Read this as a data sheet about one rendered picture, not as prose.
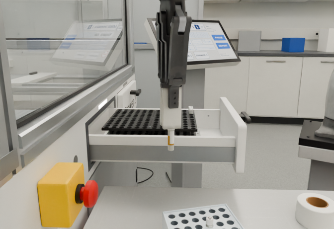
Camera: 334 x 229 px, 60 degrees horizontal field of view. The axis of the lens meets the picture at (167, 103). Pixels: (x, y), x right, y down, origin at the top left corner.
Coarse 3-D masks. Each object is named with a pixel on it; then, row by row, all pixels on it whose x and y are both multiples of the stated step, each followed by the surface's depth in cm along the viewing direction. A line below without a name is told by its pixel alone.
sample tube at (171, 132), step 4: (168, 132) 47; (172, 132) 47; (168, 136) 48; (172, 136) 47; (168, 140) 48; (172, 140) 48; (168, 144) 48; (172, 144) 48; (168, 148) 48; (172, 148) 48
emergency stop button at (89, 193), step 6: (90, 180) 44; (90, 186) 43; (96, 186) 44; (84, 192) 42; (90, 192) 42; (96, 192) 44; (84, 198) 42; (90, 198) 42; (96, 198) 44; (84, 204) 42; (90, 204) 42
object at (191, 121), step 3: (189, 114) 79; (192, 114) 79; (189, 117) 76; (192, 117) 76; (189, 120) 73; (192, 120) 73; (195, 120) 73; (189, 123) 71; (192, 123) 72; (195, 123) 71; (189, 126) 68; (192, 126) 69; (195, 126) 68; (189, 129) 66; (192, 129) 66; (195, 129) 66
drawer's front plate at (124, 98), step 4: (132, 80) 118; (128, 84) 109; (132, 84) 111; (124, 88) 101; (128, 88) 102; (132, 88) 111; (120, 92) 94; (124, 92) 95; (128, 92) 102; (120, 96) 92; (124, 96) 95; (128, 96) 102; (132, 96) 111; (120, 100) 92; (124, 100) 95; (128, 100) 102; (136, 100) 121; (120, 104) 92; (124, 104) 95; (128, 104) 102; (132, 104) 111; (136, 104) 122
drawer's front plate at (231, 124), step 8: (224, 104) 79; (224, 112) 79; (232, 112) 70; (224, 120) 78; (232, 120) 67; (240, 120) 63; (224, 128) 78; (232, 128) 67; (240, 128) 60; (232, 136) 67; (240, 136) 60; (240, 144) 61; (240, 152) 61; (240, 160) 61; (240, 168) 62
